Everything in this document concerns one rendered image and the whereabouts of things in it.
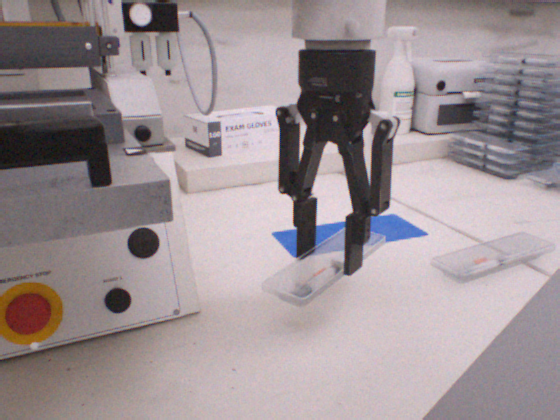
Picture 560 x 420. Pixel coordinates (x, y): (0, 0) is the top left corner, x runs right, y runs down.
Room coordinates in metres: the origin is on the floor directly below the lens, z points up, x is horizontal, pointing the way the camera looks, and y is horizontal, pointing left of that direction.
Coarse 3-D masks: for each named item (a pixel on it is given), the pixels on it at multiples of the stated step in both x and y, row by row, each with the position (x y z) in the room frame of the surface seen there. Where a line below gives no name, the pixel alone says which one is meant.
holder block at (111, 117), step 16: (0, 96) 0.50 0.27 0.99; (16, 96) 0.50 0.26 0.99; (32, 96) 0.51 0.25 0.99; (48, 96) 0.52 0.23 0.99; (64, 96) 0.52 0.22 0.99; (80, 96) 0.49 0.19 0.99; (96, 96) 0.49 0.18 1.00; (96, 112) 0.40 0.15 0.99; (112, 112) 0.40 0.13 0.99; (112, 128) 0.40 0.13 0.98
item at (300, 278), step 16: (336, 240) 0.56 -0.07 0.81; (304, 256) 0.52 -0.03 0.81; (320, 256) 0.52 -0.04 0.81; (336, 256) 0.52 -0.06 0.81; (288, 272) 0.48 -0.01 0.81; (304, 272) 0.48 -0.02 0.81; (320, 272) 0.48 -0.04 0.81; (336, 272) 0.48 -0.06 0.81; (288, 288) 0.45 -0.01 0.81; (304, 288) 0.45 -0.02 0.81
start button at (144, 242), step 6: (138, 234) 0.50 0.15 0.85; (144, 234) 0.50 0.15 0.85; (150, 234) 0.50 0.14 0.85; (132, 240) 0.50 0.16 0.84; (138, 240) 0.50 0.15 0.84; (144, 240) 0.50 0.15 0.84; (150, 240) 0.50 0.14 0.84; (156, 240) 0.50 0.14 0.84; (132, 246) 0.49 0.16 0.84; (138, 246) 0.49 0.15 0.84; (144, 246) 0.49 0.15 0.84; (150, 246) 0.50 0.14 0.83; (156, 246) 0.50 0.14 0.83; (138, 252) 0.49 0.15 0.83; (144, 252) 0.49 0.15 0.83; (150, 252) 0.50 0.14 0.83
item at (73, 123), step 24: (48, 120) 0.29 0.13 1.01; (72, 120) 0.29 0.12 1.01; (96, 120) 0.29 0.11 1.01; (0, 144) 0.27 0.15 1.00; (24, 144) 0.27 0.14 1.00; (48, 144) 0.28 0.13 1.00; (72, 144) 0.28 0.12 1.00; (96, 144) 0.29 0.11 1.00; (0, 168) 0.27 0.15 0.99; (96, 168) 0.29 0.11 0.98
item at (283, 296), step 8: (384, 240) 0.57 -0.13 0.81; (376, 248) 0.55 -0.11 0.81; (368, 256) 0.54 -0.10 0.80; (328, 280) 0.47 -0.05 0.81; (336, 280) 0.48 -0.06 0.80; (264, 288) 0.46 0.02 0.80; (272, 288) 0.45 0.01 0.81; (320, 288) 0.45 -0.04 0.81; (280, 296) 0.45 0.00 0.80; (288, 296) 0.44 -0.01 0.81; (296, 296) 0.43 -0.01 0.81; (312, 296) 0.44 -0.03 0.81; (296, 304) 0.45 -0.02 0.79; (304, 304) 0.43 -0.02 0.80
